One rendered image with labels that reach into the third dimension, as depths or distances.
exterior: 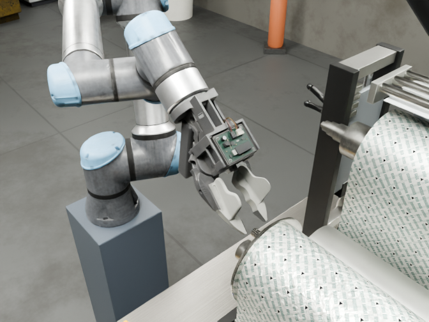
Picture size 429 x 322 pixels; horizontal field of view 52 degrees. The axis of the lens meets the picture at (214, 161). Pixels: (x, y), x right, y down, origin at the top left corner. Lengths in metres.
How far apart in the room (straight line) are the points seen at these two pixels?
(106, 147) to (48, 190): 1.80
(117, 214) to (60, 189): 1.69
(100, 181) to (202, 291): 0.38
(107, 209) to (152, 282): 0.34
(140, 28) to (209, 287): 0.63
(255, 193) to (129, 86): 0.28
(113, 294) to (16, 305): 1.04
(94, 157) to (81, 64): 0.39
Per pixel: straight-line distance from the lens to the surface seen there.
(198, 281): 1.09
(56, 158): 3.18
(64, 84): 0.77
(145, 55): 0.68
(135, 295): 1.43
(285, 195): 2.72
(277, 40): 4.58
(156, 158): 1.14
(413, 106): 0.72
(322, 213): 0.96
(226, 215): 0.66
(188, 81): 0.66
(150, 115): 1.13
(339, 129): 0.80
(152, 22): 0.70
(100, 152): 1.13
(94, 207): 1.23
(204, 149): 0.63
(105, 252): 1.24
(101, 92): 0.77
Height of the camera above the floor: 1.75
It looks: 36 degrees down
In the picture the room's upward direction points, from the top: straight up
